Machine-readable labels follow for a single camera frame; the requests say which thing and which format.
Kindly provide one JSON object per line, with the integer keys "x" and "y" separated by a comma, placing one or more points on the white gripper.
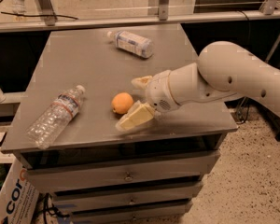
{"x": 159, "y": 90}

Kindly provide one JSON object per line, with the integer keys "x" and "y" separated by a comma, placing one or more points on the orange fruit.
{"x": 121, "y": 103}

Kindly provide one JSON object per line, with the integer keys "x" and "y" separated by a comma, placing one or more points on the blue label plastic bottle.
{"x": 133, "y": 43}

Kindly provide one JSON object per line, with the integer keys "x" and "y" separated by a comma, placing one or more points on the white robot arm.
{"x": 223, "y": 69}

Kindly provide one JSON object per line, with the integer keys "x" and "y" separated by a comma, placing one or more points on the clear crushed water bottle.
{"x": 45, "y": 130}

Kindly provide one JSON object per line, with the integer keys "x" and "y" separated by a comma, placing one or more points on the white cardboard box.
{"x": 18, "y": 197}

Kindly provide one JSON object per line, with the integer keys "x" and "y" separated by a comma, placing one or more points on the metal frame rail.
{"x": 252, "y": 15}

